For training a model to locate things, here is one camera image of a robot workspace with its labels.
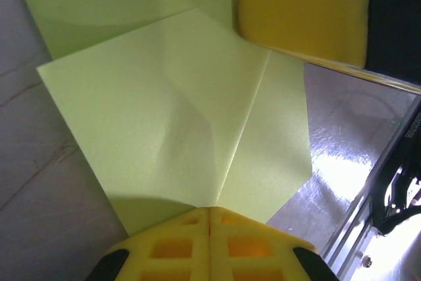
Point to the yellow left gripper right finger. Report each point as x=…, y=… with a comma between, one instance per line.
x=256, y=254

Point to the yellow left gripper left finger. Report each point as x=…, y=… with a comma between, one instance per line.
x=164, y=254

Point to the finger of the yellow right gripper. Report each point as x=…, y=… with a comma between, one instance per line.
x=388, y=83
x=306, y=11

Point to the lime green paper sheet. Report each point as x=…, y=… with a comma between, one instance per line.
x=148, y=103

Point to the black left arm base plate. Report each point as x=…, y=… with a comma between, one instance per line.
x=408, y=149

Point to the aluminium mounting rail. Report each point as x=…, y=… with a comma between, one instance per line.
x=355, y=238

